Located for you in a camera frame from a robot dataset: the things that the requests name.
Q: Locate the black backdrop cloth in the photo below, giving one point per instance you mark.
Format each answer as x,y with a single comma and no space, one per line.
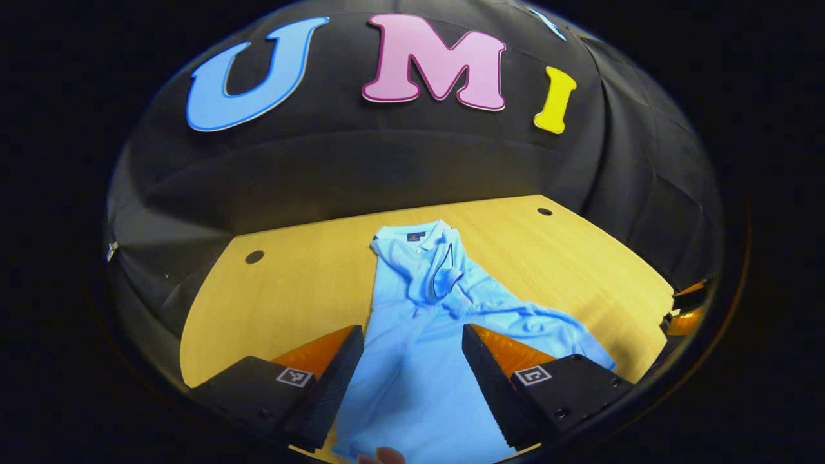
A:
387,167

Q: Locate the light blue T-shirt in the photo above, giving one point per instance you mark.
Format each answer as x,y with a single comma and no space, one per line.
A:
419,393

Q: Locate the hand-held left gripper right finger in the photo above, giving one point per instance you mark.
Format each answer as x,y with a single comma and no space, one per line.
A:
490,393

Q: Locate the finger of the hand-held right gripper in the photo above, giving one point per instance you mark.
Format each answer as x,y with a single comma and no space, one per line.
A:
691,290
684,321

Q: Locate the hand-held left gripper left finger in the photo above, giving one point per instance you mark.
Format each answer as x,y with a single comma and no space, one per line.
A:
335,393

